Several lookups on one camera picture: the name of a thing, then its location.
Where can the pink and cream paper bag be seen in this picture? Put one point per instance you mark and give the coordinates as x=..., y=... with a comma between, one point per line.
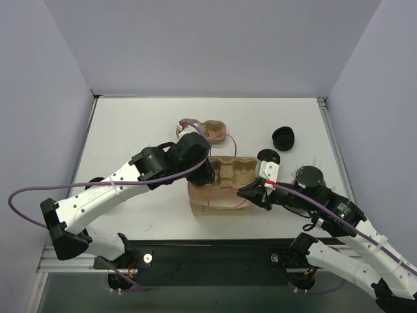
x=222, y=201

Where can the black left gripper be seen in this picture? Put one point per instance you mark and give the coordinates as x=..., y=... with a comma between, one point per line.
x=203, y=173

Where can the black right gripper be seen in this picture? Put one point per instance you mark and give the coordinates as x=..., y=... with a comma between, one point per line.
x=264, y=195

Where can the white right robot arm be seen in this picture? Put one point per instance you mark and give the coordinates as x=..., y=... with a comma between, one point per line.
x=382, y=272

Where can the black paper cup with lettering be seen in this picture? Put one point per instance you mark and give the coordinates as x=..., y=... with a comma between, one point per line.
x=94, y=180

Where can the stack of black cup lids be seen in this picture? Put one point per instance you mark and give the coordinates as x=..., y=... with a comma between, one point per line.
x=283, y=139

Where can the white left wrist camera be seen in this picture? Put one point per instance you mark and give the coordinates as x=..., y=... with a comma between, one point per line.
x=188, y=127

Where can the dark cup with EAT print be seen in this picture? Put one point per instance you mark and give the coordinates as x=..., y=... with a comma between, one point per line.
x=269, y=155

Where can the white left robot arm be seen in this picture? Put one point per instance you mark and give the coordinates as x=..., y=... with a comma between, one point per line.
x=69, y=221

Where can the grey cup with cable ties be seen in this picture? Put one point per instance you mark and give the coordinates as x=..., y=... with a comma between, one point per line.
x=309, y=163

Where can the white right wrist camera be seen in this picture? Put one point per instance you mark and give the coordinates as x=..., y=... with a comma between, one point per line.
x=267, y=174

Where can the brown cardboard cup carrier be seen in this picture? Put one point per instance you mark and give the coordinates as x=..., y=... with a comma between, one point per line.
x=235, y=172

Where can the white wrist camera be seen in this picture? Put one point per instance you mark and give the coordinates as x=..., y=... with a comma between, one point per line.
x=267, y=174
x=188, y=127

